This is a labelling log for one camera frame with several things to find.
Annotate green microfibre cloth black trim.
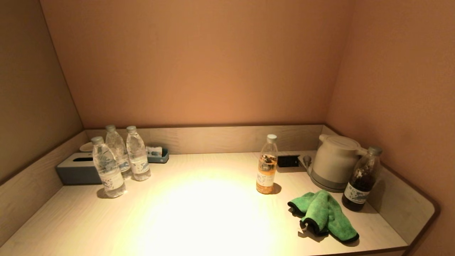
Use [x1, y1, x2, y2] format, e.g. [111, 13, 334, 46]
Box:
[287, 189, 359, 244]

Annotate wooden desk rim board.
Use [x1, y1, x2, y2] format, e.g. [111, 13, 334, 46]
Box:
[0, 124, 441, 256]

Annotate orange drink plastic bottle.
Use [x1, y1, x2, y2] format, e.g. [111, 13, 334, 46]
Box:
[256, 134, 278, 194]

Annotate black recessed power socket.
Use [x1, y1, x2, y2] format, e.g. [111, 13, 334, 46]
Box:
[277, 155, 300, 167]

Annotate small blue tray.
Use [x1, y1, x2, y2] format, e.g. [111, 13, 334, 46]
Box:
[146, 148, 170, 164]

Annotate clear plastic water bottle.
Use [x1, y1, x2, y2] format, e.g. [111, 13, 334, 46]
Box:
[91, 136, 127, 198]
[105, 124, 133, 179]
[126, 126, 151, 181]

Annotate white electric kettle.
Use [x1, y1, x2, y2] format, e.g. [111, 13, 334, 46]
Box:
[311, 134, 368, 185]

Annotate dark tea plastic bottle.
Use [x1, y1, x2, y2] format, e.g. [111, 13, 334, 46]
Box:
[342, 146, 383, 212]

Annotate grey tissue box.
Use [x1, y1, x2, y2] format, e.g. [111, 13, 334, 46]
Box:
[55, 152, 103, 185]

